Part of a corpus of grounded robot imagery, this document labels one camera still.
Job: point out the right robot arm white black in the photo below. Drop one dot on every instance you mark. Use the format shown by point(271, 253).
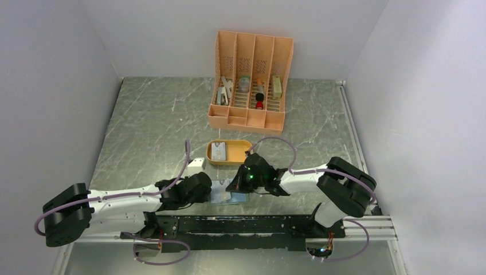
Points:
point(348, 189)

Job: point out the yellow oval tray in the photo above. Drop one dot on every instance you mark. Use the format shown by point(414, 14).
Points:
point(236, 152)

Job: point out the orange desk file organizer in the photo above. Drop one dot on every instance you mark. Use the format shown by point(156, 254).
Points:
point(256, 56)

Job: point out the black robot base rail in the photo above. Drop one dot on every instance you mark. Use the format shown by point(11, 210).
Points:
point(236, 232)

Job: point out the pale green eraser box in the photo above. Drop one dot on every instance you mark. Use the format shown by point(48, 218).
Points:
point(276, 87)

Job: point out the aluminium table edge rail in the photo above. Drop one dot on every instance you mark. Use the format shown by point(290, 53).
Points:
point(356, 143)

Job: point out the silver credit card stack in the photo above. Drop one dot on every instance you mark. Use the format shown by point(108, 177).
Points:
point(218, 151)

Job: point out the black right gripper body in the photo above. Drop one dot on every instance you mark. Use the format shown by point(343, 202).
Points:
point(253, 181)

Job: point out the grey stapler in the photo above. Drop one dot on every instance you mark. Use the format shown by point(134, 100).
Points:
point(223, 92)

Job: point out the silver VIP credit card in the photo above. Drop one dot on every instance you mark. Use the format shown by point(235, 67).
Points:
point(218, 192)

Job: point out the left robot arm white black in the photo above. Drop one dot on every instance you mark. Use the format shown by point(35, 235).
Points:
point(78, 211)

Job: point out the red black marker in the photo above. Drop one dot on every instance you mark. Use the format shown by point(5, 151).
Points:
point(260, 97)

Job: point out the mint green card holder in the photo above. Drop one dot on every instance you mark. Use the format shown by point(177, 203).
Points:
point(237, 198)

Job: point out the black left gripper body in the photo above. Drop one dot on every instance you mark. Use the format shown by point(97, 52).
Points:
point(202, 197)

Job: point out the clear tape roll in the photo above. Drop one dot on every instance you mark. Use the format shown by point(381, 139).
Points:
point(244, 83)

